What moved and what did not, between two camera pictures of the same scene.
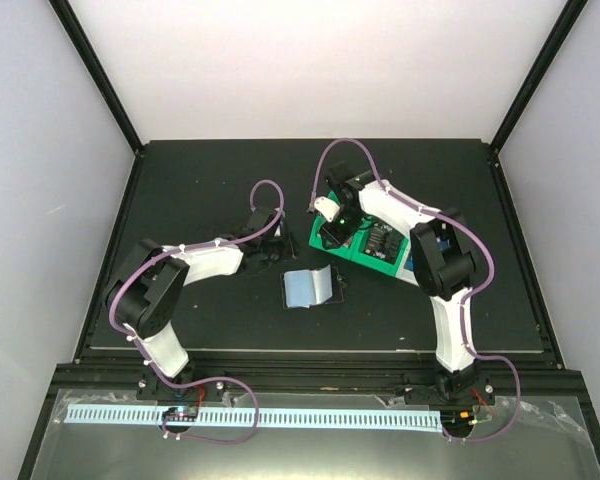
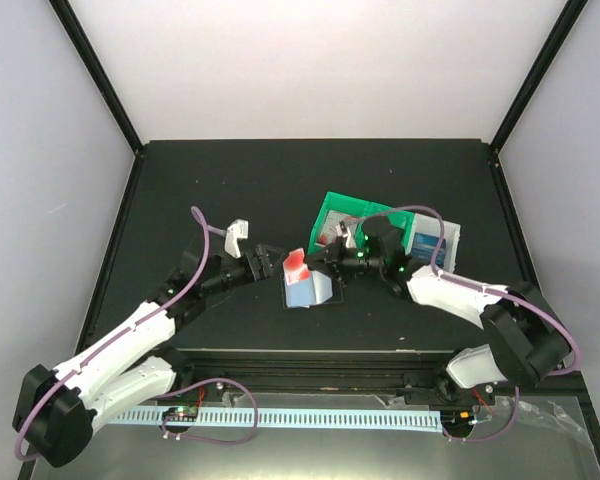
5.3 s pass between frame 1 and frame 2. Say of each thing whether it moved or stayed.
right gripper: moved
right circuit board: stayed
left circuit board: stayed
